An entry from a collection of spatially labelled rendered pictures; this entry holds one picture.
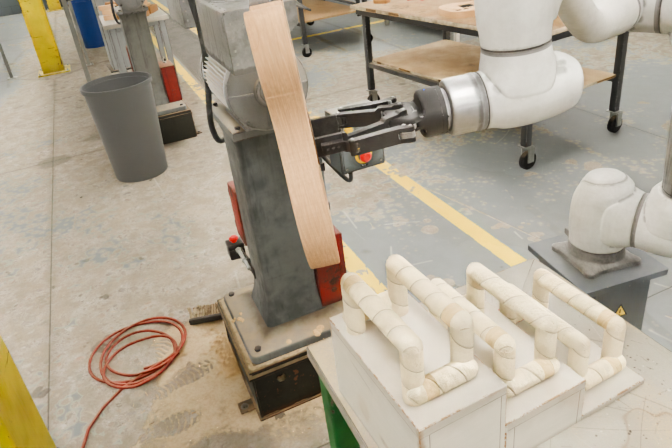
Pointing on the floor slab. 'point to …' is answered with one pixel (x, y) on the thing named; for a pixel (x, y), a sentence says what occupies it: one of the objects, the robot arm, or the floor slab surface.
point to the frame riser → (276, 382)
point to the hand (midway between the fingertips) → (314, 137)
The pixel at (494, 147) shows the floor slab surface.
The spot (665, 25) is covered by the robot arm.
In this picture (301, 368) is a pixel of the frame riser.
